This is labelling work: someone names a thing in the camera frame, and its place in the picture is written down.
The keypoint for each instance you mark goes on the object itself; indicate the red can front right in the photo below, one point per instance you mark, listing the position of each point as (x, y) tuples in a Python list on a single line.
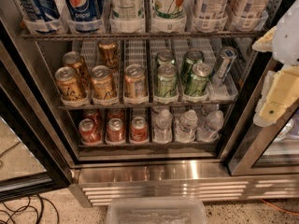
[(139, 129)]

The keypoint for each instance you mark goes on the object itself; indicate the wire shelf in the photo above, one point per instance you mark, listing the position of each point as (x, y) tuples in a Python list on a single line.
[(68, 107), (142, 36)]

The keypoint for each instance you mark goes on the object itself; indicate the red can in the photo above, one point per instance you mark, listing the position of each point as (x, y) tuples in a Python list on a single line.
[(115, 130), (93, 114), (89, 131), (115, 113), (139, 129)]

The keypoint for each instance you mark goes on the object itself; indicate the red can rear left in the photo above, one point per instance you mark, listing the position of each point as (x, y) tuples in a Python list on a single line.
[(93, 114)]

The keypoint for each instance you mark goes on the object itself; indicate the clear plastic bin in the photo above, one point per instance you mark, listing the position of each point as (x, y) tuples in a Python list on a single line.
[(157, 210)]

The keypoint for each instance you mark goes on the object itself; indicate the red can front left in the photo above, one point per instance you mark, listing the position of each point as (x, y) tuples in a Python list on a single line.
[(89, 131)]

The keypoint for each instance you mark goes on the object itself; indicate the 7up zero bottle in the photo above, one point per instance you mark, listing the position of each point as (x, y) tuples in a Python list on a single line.
[(168, 9)]

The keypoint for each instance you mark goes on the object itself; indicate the water bottle right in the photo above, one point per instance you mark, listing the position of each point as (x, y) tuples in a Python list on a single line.
[(211, 126)]

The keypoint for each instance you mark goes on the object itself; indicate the green can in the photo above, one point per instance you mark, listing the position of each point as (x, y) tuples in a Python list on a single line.
[(166, 86)]

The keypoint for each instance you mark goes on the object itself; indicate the green can lane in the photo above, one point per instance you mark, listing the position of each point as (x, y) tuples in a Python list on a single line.
[(191, 57), (197, 80), (165, 56)]

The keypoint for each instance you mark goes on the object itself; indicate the blue bottle far left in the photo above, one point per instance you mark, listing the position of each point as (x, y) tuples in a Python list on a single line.
[(44, 12)]

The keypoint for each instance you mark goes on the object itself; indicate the gold can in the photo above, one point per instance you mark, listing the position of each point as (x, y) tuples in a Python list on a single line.
[(75, 60), (69, 84)]

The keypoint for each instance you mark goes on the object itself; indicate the gold can lane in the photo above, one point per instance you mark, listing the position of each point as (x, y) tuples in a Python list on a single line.
[(109, 51), (135, 81), (103, 83)]

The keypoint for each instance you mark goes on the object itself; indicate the rear green can right lane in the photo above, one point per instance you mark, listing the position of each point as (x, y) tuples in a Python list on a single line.
[(191, 57)]

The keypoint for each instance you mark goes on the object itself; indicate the silver slim can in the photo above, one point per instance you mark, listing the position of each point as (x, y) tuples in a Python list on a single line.
[(223, 64)]

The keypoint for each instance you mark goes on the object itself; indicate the red can rear middle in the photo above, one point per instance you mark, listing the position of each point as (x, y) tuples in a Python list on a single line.
[(115, 113)]

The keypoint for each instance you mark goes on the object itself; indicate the white label bottle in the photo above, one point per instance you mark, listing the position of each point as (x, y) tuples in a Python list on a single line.
[(127, 10)]

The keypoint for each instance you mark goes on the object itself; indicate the gold can rear left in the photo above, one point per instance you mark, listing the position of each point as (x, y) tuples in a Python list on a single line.
[(75, 60)]

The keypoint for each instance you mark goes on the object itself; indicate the front green can right lane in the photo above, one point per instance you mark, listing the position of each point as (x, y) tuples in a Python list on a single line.
[(197, 80)]

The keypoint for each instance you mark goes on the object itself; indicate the steel fridge bottom grille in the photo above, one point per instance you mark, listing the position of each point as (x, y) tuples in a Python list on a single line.
[(208, 182)]

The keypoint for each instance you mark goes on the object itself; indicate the white bottle far right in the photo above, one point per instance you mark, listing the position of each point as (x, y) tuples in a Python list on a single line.
[(249, 8)]

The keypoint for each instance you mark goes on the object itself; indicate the water bottle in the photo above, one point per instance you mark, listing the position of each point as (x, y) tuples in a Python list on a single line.
[(162, 126), (186, 127), (211, 126)]

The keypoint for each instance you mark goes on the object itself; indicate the water bottle left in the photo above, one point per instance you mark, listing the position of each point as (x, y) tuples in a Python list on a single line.
[(162, 126)]

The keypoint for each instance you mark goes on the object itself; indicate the middle wire shelf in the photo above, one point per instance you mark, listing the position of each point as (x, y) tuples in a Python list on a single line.
[(68, 107)]

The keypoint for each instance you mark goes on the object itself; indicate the fridge glass door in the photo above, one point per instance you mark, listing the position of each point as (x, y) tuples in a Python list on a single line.
[(29, 162), (263, 150)]

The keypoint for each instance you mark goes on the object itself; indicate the red can front middle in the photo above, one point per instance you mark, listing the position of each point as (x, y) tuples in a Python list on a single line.
[(115, 130)]

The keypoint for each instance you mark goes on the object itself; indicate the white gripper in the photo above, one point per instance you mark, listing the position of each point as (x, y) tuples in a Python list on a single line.
[(288, 36)]

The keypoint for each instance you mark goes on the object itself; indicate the gold can front left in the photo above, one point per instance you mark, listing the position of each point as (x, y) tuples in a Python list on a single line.
[(69, 84)]

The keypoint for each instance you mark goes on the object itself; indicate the fridge right glass door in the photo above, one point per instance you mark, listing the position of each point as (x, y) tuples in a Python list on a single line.
[(263, 150)]

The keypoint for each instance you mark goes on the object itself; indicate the fridge left glass door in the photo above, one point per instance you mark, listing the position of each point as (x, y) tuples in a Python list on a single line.
[(29, 162)]

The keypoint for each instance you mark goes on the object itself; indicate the water bottle middle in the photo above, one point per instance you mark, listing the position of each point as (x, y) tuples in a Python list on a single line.
[(186, 127)]

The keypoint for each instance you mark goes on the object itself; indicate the top wire shelf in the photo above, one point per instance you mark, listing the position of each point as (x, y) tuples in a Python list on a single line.
[(142, 36)]

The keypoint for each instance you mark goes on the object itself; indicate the rear green can left lane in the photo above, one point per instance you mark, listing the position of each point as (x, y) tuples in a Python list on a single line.
[(165, 56)]

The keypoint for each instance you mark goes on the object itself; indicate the blue Pepsi bottle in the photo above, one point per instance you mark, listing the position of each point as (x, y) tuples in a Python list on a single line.
[(85, 15)]

